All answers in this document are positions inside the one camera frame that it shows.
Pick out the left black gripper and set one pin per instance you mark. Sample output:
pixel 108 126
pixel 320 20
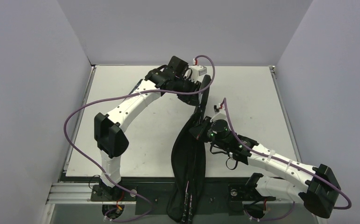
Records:
pixel 193 93

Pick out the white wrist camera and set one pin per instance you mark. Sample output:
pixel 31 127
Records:
pixel 220 112
pixel 196 72

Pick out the black racket bag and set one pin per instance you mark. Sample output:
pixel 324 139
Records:
pixel 175 205

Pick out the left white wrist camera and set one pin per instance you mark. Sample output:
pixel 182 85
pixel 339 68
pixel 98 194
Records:
pixel 196 72

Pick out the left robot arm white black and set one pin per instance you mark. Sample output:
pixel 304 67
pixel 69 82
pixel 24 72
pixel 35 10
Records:
pixel 109 129

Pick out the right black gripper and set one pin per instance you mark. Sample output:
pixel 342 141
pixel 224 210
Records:
pixel 199 129

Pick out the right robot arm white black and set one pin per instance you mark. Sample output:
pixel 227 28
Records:
pixel 316 188

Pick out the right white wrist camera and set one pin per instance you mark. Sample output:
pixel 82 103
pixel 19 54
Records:
pixel 220 112

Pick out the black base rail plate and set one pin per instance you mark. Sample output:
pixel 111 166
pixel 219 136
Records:
pixel 229 196

